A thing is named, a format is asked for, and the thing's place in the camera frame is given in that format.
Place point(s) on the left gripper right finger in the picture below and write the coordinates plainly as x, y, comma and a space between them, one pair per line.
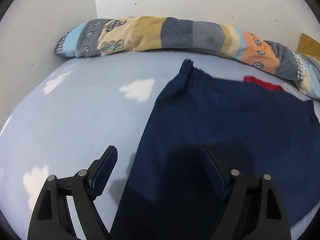
251, 207

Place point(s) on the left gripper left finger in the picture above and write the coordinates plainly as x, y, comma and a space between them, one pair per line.
51, 218

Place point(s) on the navy blue jacket red collar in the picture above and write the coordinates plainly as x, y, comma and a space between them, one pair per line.
171, 194

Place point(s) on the light blue cloud bedsheet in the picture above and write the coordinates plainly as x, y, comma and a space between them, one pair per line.
84, 106

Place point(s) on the wooden headboard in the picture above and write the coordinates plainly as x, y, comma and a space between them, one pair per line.
308, 46

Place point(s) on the rolled patchwork quilt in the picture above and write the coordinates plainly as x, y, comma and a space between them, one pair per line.
103, 36

